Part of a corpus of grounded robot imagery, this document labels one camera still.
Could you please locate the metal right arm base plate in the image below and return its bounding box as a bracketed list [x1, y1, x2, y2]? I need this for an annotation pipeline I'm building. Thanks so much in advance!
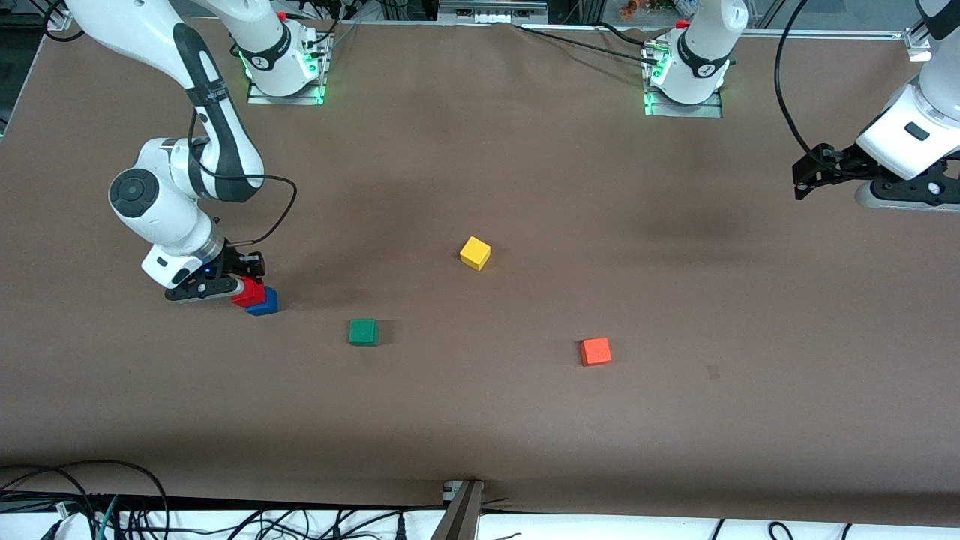
[246, 30, 332, 107]

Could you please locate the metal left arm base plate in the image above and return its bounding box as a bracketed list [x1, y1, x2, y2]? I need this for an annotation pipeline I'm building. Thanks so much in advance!
[643, 41, 725, 119]

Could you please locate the teal cable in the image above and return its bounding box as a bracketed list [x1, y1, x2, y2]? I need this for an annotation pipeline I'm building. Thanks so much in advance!
[96, 495, 121, 540]

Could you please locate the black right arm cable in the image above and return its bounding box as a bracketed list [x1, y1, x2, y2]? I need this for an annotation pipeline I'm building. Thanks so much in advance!
[187, 109, 299, 249]

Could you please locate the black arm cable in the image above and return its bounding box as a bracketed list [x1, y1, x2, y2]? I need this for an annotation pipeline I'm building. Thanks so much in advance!
[773, 0, 830, 158]
[187, 109, 299, 249]

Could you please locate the blue wooden block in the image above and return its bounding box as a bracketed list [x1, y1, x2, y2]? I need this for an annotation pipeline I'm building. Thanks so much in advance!
[245, 286, 280, 317]

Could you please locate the yellow wooden block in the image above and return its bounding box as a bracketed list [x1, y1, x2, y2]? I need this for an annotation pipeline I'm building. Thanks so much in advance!
[459, 235, 492, 272]

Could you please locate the grey power strip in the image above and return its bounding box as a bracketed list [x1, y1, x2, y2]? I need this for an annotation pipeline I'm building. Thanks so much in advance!
[437, 0, 549, 24]

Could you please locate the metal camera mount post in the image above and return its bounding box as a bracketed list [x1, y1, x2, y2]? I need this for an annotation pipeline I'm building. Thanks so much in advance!
[431, 480, 485, 540]

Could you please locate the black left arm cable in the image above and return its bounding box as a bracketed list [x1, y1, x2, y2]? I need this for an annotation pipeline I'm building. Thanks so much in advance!
[773, 0, 830, 158]

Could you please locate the red wooden block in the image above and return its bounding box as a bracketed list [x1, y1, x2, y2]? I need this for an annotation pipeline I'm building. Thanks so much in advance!
[231, 277, 266, 308]

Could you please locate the aluminium frame bracket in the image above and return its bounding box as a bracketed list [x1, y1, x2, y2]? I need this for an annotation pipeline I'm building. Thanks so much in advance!
[903, 26, 935, 62]

